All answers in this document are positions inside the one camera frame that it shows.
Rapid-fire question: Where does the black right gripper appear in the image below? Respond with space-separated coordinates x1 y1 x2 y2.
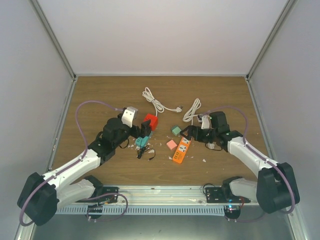
180 125 218 143

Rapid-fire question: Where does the red cube power socket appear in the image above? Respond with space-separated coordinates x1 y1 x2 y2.
144 113 159 132

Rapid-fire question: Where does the green square adapter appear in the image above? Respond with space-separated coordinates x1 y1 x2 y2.
171 125 181 136

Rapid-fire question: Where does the white power cable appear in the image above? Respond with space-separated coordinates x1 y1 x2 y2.
183 97 208 123

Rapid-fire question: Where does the black thin cable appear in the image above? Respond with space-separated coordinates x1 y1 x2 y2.
136 146 157 161

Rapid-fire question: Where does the pink square adapter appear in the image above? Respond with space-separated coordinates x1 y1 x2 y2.
166 139 178 150

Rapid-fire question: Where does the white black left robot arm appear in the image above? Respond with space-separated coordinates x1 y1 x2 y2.
17 117 152 227

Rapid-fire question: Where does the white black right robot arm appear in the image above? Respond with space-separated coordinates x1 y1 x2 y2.
180 111 300 214

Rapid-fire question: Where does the orange power strip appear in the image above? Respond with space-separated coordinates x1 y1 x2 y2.
172 137 191 164

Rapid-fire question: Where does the teal power strip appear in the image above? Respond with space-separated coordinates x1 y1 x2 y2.
135 132 153 148

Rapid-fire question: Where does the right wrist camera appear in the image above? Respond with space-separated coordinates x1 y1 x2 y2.
197 114 211 130

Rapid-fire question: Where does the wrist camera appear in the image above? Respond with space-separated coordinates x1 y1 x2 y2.
197 114 211 130
121 106 138 128

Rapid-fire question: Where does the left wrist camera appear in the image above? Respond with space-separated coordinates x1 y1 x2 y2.
121 106 138 128

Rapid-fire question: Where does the white cable with plug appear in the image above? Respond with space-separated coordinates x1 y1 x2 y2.
142 86 184 115

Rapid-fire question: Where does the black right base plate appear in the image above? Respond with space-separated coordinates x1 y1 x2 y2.
202 185 251 204

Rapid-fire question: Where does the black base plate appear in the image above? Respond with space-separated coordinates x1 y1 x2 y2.
202 185 251 204
77 186 119 204

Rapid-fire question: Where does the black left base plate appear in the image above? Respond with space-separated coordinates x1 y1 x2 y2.
77 186 119 204

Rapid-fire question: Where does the slotted cable duct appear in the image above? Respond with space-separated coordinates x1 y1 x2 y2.
56 205 225 216

